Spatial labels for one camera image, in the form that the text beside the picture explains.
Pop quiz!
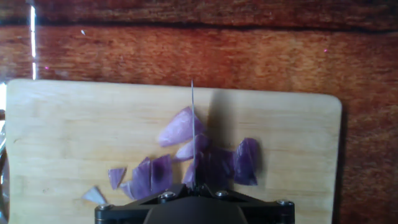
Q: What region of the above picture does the bamboo cutting board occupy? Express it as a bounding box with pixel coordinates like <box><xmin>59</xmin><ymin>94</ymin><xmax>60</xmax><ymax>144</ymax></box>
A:
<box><xmin>5</xmin><ymin>78</ymin><xmax>343</xmax><ymax>224</ymax></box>

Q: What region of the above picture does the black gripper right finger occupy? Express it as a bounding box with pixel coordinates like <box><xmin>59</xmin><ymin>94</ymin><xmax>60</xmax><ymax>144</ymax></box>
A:
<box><xmin>196</xmin><ymin>183</ymin><xmax>249</xmax><ymax>203</ymax></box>

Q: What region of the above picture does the small pale onion piece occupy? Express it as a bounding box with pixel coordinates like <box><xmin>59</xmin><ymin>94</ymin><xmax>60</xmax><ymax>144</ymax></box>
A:
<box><xmin>81</xmin><ymin>185</ymin><xmax>108</xmax><ymax>205</ymax></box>

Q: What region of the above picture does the small purple onion piece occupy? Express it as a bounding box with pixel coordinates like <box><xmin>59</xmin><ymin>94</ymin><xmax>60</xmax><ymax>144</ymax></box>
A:
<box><xmin>108</xmin><ymin>167</ymin><xmax>127</xmax><ymax>190</ymax></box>

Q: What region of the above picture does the steel kitchen knife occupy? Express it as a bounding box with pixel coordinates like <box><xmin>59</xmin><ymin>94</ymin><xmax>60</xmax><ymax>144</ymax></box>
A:
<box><xmin>190</xmin><ymin>80</ymin><xmax>198</xmax><ymax>189</ymax></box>

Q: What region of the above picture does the dark purple onion slice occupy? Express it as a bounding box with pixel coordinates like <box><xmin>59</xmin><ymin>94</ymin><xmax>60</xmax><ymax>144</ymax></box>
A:
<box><xmin>233</xmin><ymin>138</ymin><xmax>260</xmax><ymax>187</ymax></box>
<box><xmin>150</xmin><ymin>154</ymin><xmax>174</xmax><ymax>194</ymax></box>

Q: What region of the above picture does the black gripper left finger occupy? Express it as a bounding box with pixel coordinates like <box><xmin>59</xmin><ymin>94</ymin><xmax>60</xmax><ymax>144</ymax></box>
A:
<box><xmin>140</xmin><ymin>183</ymin><xmax>195</xmax><ymax>205</ymax></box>

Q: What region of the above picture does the light purple onion slice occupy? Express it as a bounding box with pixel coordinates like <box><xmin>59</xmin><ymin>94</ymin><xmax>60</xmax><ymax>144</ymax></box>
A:
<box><xmin>173</xmin><ymin>133</ymin><xmax>210</xmax><ymax>163</ymax></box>
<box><xmin>157</xmin><ymin>106</ymin><xmax>206</xmax><ymax>148</ymax></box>

